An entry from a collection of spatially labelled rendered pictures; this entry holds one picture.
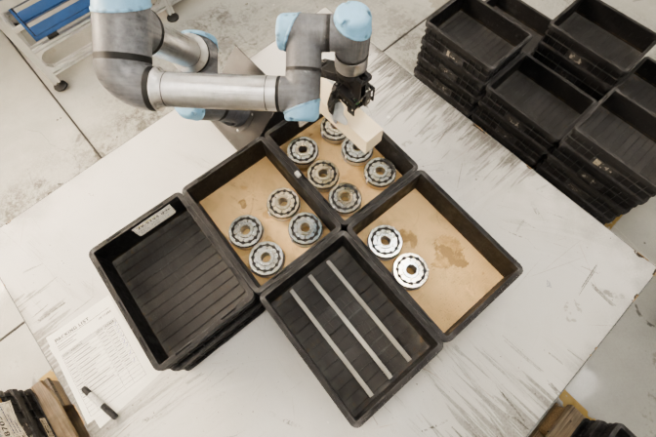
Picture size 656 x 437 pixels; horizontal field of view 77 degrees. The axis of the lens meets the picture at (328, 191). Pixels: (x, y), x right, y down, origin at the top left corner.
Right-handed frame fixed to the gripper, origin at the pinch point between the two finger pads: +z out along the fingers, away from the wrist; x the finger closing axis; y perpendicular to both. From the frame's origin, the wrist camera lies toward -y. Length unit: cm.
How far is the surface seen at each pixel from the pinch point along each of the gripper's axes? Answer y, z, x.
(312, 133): -13.5, 25.9, -1.1
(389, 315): 46, 26, -25
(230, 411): 34, 39, -75
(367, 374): 53, 26, -40
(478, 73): -1, 57, 87
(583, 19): 11, 60, 154
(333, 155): -2.3, 25.8, -1.9
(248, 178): -14.9, 25.9, -27.8
